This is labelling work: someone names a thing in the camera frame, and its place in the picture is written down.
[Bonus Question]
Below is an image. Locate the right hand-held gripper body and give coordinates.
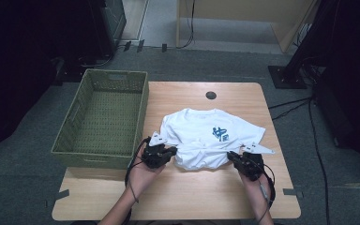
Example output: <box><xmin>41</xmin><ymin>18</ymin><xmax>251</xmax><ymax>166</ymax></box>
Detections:
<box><xmin>241</xmin><ymin>142</ymin><xmax>277</xmax><ymax>183</ymax></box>

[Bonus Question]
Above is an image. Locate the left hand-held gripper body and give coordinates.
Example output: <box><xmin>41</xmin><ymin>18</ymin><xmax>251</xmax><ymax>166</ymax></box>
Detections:
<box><xmin>141</xmin><ymin>130</ymin><xmax>170</xmax><ymax>170</ymax></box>

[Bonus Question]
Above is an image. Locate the white t-shirt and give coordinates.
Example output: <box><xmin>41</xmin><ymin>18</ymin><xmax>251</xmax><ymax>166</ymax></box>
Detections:
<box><xmin>158</xmin><ymin>107</ymin><xmax>267</xmax><ymax>172</ymax></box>

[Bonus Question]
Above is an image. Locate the green woven basket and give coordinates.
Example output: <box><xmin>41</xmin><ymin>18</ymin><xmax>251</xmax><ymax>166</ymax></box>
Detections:
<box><xmin>50</xmin><ymin>68</ymin><xmax>150</xmax><ymax>171</ymax></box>

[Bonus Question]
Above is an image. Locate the person's right hand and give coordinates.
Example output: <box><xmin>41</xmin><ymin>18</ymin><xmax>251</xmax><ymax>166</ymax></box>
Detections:
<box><xmin>238</xmin><ymin>171</ymin><xmax>272</xmax><ymax>202</ymax></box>

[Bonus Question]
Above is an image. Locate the person's left hand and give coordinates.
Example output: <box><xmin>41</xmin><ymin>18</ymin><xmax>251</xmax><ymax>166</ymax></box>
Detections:
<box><xmin>127</xmin><ymin>146</ymin><xmax>167</xmax><ymax>197</ymax></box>

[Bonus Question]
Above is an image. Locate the grey tape strip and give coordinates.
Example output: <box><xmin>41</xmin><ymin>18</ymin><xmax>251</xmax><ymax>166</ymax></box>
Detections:
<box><xmin>282</xmin><ymin>187</ymin><xmax>299</xmax><ymax>197</ymax></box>
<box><xmin>55</xmin><ymin>188</ymin><xmax>70</xmax><ymax>202</ymax></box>

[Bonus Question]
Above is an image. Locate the black metal stand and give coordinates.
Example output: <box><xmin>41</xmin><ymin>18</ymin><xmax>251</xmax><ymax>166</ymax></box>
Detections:
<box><xmin>267</xmin><ymin>0</ymin><xmax>341</xmax><ymax>90</ymax></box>

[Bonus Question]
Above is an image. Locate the dark curtain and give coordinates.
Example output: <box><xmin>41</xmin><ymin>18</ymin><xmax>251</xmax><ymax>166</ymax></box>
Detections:
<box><xmin>0</xmin><ymin>0</ymin><xmax>92</xmax><ymax>156</ymax></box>
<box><xmin>312</xmin><ymin>0</ymin><xmax>360</xmax><ymax>164</ymax></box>

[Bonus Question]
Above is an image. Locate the black cabinet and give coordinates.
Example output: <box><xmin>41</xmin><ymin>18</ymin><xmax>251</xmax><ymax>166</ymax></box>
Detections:
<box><xmin>87</xmin><ymin>0</ymin><xmax>128</xmax><ymax>60</ymax></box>

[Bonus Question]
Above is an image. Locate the light wooden cabinet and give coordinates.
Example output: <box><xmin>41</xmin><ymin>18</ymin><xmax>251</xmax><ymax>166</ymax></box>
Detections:
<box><xmin>176</xmin><ymin>0</ymin><xmax>322</xmax><ymax>53</ymax></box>

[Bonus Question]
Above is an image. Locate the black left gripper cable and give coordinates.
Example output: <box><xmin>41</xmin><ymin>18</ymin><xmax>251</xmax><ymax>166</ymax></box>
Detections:
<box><xmin>124</xmin><ymin>136</ymin><xmax>152</xmax><ymax>225</ymax></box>

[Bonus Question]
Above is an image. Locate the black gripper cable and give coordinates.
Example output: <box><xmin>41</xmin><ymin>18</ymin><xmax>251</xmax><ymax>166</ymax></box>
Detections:
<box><xmin>124</xmin><ymin>136</ymin><xmax>152</xmax><ymax>225</ymax></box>
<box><xmin>255</xmin><ymin>160</ymin><xmax>277</xmax><ymax>225</ymax></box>

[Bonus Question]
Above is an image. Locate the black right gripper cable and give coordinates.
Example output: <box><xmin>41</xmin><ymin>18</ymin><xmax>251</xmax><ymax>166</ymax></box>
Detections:
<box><xmin>255</xmin><ymin>160</ymin><xmax>277</xmax><ymax>225</ymax></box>

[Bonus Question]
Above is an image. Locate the long black floor cable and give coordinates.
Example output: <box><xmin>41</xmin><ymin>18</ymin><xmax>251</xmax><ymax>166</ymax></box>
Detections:
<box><xmin>307</xmin><ymin>98</ymin><xmax>332</xmax><ymax>225</ymax></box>

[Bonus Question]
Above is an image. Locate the black hanging cable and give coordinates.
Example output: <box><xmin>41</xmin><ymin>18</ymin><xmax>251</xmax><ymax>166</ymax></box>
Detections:
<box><xmin>175</xmin><ymin>0</ymin><xmax>197</xmax><ymax>50</ymax></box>

